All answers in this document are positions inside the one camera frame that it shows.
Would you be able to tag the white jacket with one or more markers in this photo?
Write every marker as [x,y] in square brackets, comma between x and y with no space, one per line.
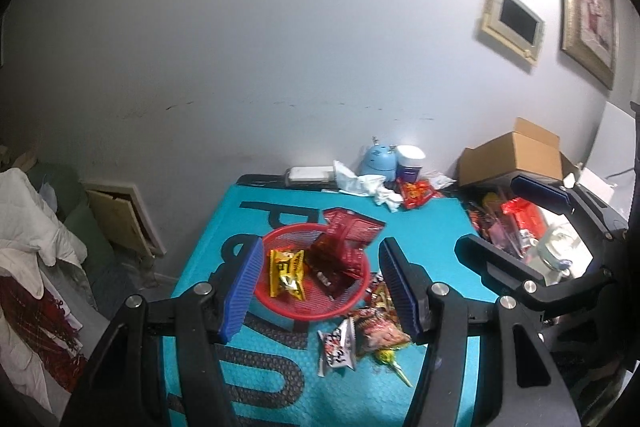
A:
[25,217]

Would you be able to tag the gold brown cereal packet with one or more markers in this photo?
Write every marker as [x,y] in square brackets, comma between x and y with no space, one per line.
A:
[382,332]

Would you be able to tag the blue antlered humidifier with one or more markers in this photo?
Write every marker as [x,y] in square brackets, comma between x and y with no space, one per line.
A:
[377,162]

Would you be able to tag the red plaid cloth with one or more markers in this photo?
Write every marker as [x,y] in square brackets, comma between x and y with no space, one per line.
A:
[45,332]

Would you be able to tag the dark brown chocolate packet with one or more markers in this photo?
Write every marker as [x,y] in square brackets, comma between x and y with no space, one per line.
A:
[325,279]

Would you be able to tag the red plastic basket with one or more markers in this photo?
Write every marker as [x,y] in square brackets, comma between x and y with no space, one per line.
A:
[300,307]

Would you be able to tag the white board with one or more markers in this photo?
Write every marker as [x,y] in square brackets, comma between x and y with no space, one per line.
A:
[612,132]

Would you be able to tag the crumpled white tissue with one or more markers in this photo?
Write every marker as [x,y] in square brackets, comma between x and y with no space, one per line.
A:
[360,182]

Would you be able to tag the yellow lollipop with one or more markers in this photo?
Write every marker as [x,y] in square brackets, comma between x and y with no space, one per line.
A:
[387,357]

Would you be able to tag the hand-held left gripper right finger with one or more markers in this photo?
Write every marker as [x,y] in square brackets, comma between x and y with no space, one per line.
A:
[400,292]

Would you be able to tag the red cartoon snack packet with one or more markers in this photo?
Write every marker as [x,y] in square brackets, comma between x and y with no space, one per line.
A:
[376,282]

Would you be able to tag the plain red snack packet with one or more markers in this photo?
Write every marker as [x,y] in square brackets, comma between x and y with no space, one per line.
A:
[350,224]

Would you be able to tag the green armchair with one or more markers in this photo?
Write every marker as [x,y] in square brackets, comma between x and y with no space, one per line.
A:
[85,232]

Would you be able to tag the open cardboard box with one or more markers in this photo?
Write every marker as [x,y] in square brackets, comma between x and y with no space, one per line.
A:
[505,162]

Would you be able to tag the white wall intercom panel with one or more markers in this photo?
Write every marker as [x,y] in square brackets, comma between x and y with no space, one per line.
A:
[515,19]

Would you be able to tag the yellow snack packet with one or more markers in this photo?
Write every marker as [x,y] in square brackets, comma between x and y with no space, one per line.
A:
[287,274]

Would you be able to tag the white kettle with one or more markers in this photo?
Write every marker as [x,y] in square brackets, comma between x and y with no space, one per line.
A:
[555,252]

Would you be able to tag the red gold candy wrapper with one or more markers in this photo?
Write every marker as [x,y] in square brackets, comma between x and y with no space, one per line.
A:
[415,194]

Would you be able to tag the small white box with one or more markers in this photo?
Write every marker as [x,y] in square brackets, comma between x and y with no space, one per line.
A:
[595,184]

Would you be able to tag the white lidded blue jar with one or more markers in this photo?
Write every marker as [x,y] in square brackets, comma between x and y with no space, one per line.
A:
[410,162]

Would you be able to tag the white and black snack packet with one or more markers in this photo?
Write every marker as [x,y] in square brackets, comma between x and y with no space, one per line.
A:
[337,347]

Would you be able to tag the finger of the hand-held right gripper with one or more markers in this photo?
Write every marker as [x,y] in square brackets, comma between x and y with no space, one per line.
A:
[542,192]
[495,257]

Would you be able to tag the flat white device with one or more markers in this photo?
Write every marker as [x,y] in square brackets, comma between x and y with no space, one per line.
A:
[307,174]

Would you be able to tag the red gift packet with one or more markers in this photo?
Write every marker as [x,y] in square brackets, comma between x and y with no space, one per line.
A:
[520,209]

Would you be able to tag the teal bubble mat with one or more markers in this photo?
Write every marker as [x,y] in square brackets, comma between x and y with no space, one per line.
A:
[440,217]

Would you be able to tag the wall access panel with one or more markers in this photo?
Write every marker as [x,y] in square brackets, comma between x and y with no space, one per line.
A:
[120,217]

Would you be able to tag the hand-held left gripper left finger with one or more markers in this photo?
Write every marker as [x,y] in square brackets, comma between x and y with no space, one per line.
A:
[242,292]

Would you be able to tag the gold framed picture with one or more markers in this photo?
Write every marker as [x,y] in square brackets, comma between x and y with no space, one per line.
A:
[587,7]

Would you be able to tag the clear crumpled wrapper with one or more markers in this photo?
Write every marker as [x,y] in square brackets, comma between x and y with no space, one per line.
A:
[442,181]

